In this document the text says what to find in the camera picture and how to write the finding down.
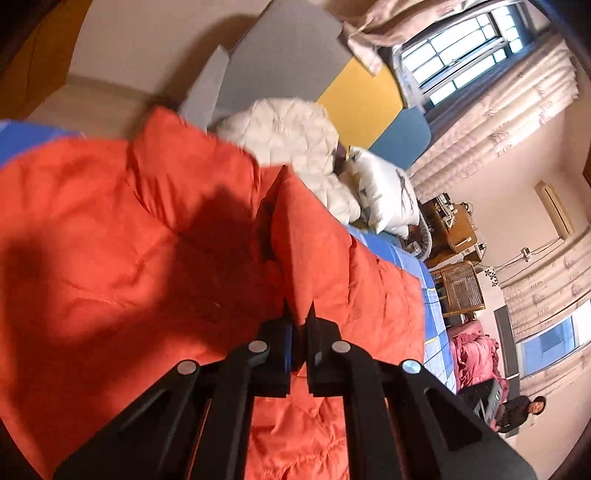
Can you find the cream quilted jacket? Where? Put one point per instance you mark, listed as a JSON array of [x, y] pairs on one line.
[[297, 133]]

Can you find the beige curtain of window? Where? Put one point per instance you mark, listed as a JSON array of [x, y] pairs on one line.
[[530, 94], [386, 24]]

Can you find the wooden bedside cabinet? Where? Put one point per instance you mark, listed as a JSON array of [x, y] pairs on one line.
[[454, 232]]

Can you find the wall air conditioner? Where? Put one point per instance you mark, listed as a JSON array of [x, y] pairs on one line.
[[555, 209]]

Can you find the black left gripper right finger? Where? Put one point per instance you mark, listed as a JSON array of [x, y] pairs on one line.
[[401, 421]]

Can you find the seated person in black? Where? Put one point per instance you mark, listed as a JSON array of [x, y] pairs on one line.
[[513, 413]]

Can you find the grey yellow blue headboard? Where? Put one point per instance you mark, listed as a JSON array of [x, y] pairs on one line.
[[295, 50]]

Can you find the beige curtain right of window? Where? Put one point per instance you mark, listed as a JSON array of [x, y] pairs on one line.
[[530, 94]]

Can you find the beige curtain left of window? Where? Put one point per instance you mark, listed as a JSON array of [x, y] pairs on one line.
[[386, 24]]

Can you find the orange puffer jacket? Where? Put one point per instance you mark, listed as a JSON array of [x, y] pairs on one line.
[[121, 258]]

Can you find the wicker chair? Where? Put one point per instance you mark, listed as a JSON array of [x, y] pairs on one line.
[[458, 289]]

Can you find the orange wooden wardrobe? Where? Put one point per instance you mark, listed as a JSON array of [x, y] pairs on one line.
[[37, 44]]

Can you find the white patterned pillow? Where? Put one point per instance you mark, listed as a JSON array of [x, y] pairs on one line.
[[384, 191]]

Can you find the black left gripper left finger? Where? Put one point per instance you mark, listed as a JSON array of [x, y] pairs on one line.
[[194, 421]]

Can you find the window with dark frame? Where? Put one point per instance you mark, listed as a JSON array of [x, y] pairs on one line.
[[449, 59]]

